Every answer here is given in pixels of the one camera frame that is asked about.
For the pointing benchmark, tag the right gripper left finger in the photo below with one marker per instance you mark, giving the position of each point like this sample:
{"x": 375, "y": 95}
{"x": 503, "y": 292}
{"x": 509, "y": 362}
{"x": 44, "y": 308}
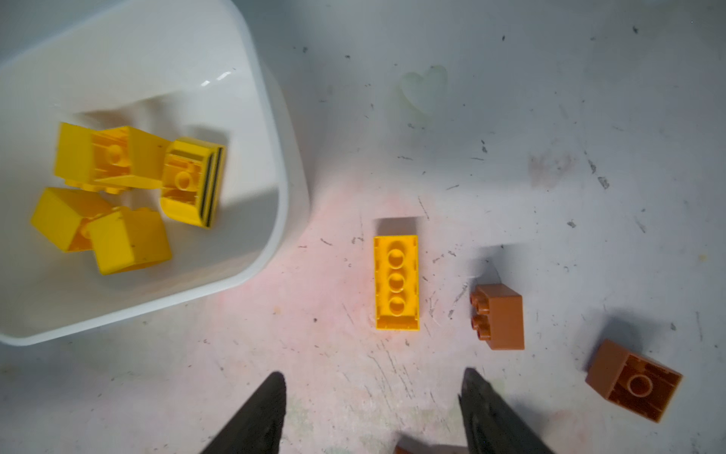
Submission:
{"x": 257, "y": 427}

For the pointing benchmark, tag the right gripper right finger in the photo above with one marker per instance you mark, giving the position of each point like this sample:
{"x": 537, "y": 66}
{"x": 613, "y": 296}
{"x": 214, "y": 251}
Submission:
{"x": 490, "y": 424}

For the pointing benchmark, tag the brown lego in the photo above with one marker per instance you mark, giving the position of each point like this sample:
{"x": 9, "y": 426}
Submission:
{"x": 498, "y": 317}
{"x": 631, "y": 381}

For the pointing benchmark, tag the yellow long lego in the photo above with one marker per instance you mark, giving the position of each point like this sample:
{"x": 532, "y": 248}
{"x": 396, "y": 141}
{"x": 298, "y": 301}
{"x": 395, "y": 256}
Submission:
{"x": 396, "y": 283}

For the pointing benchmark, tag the yellow studded lego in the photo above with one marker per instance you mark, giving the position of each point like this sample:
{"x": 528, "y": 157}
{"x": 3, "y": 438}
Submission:
{"x": 191, "y": 181}

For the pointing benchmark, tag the white rectangular bowl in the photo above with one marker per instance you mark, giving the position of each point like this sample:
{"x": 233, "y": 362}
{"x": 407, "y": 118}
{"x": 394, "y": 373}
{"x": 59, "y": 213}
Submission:
{"x": 170, "y": 68}

